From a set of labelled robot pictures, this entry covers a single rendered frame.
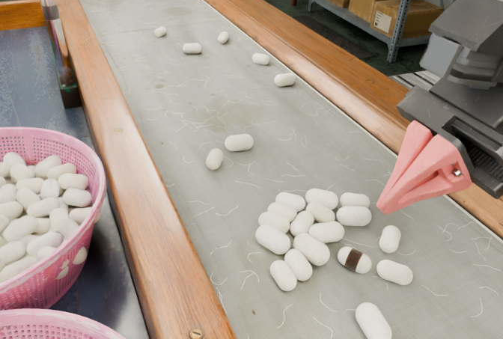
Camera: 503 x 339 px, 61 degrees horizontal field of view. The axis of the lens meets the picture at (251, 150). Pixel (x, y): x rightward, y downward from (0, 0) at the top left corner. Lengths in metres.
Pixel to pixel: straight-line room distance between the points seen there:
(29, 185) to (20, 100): 0.36
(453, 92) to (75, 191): 0.39
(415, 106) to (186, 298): 0.25
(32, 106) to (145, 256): 0.51
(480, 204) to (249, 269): 0.27
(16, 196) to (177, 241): 0.21
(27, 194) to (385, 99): 0.49
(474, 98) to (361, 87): 0.34
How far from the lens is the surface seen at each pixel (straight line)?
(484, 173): 0.40
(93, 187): 0.52
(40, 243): 0.47
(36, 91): 0.90
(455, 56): 0.32
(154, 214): 0.43
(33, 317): 0.38
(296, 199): 0.46
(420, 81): 0.99
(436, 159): 0.36
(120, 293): 0.49
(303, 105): 0.67
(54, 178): 0.55
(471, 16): 0.33
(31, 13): 1.24
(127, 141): 0.54
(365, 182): 0.53
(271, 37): 0.88
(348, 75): 0.73
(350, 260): 0.42
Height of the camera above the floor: 1.06
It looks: 35 degrees down
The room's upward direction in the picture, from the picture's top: 3 degrees clockwise
